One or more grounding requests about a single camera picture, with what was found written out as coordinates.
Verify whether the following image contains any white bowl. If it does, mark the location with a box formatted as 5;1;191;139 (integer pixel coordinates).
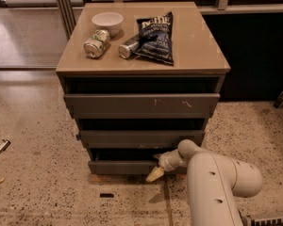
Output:
92;12;124;37

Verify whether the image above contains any metal bar at left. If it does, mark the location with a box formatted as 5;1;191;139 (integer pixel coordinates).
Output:
0;139;10;154

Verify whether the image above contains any grey middle drawer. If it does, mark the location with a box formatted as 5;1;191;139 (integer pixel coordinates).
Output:
79;130;205;149

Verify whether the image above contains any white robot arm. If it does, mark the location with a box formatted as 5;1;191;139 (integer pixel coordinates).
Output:
146;139;263;226

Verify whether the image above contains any grey drawer cabinet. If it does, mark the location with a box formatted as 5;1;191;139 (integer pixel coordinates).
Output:
55;1;231;175

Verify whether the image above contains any dark blue chips bag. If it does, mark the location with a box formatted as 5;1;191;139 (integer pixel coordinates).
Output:
135;12;174;65

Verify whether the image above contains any grey power strip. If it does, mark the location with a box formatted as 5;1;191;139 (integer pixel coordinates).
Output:
242;216;283;226

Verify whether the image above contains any grey bottom drawer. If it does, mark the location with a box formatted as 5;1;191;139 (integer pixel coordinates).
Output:
87;148;188;175

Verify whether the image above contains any dark object at right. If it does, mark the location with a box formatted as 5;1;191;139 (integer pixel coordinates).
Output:
274;91;283;108

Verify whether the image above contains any grey drawer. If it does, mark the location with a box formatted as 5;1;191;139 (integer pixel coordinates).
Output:
87;148;188;175
79;130;205;149
64;93;220;119

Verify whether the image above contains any grey top drawer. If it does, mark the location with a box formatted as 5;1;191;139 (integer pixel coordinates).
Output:
64;93;220;119

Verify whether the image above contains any green white soda can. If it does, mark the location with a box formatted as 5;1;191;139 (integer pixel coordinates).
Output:
83;29;110;58

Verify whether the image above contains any dark silver soda can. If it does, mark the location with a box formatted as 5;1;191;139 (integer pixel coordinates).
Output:
118;34;141;59

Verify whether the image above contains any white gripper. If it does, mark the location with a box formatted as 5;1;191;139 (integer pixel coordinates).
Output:
146;149;187;183

